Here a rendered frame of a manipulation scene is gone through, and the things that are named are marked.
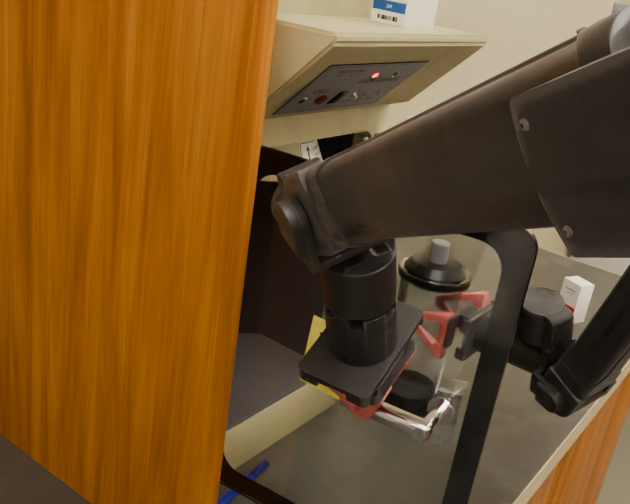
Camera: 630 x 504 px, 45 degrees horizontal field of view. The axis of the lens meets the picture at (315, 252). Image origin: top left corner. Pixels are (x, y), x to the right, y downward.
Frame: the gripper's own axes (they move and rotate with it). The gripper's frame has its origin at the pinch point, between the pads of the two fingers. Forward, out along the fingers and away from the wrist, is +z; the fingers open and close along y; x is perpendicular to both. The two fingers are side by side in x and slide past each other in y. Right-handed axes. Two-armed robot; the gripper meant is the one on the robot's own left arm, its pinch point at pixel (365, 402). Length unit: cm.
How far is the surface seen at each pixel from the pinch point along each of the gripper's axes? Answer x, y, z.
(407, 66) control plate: -12.0, -31.3, -14.3
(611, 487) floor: 22, -123, 194
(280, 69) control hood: -16.4, -14.8, -21.9
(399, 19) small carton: -13.9, -33.2, -18.5
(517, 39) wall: -48, -178, 65
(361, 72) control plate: -13.2, -23.8, -17.5
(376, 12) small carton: -17.2, -34.2, -18.2
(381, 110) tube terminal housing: -19.5, -38.9, -1.9
